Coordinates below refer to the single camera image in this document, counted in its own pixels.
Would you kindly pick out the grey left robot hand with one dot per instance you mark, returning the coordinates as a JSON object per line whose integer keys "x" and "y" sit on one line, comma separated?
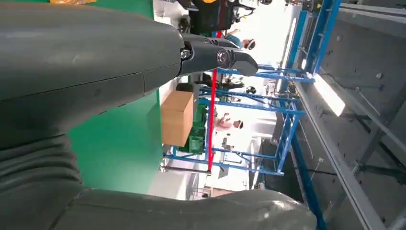
{"x": 79, "y": 57}

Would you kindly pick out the ribbed grey left robot arm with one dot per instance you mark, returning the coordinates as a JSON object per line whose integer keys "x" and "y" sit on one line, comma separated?
{"x": 31, "y": 177}

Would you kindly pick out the yellow taped sheet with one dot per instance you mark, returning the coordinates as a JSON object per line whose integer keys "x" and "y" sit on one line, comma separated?
{"x": 73, "y": 1}

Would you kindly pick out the green table mat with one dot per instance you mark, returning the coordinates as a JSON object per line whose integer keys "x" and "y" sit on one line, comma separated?
{"x": 120, "y": 143}

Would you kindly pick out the cardboard box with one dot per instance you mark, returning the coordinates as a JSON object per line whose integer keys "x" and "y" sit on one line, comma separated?
{"x": 176, "y": 119}

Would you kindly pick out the black bag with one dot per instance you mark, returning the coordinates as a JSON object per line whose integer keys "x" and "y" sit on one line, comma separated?
{"x": 206, "y": 16}

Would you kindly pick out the green crate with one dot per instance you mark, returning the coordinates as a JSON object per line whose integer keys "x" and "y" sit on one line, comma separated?
{"x": 196, "y": 136}

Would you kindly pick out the red pole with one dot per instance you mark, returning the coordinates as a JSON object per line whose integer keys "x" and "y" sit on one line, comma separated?
{"x": 212, "y": 120}

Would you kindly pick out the person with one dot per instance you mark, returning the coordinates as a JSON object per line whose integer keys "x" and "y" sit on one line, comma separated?
{"x": 223, "y": 124}
{"x": 236, "y": 39}

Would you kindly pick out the white side table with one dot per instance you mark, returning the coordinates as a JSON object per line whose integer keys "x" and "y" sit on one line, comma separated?
{"x": 177, "y": 185}

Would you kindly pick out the blue shelf rack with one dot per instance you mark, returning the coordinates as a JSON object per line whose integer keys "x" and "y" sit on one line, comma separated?
{"x": 253, "y": 107}

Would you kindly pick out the white ceiling light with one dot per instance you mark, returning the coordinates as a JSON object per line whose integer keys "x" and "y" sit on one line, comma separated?
{"x": 328, "y": 95}

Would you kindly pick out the blue steel gantry frame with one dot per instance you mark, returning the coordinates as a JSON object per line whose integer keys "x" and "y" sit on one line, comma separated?
{"x": 322, "y": 35}

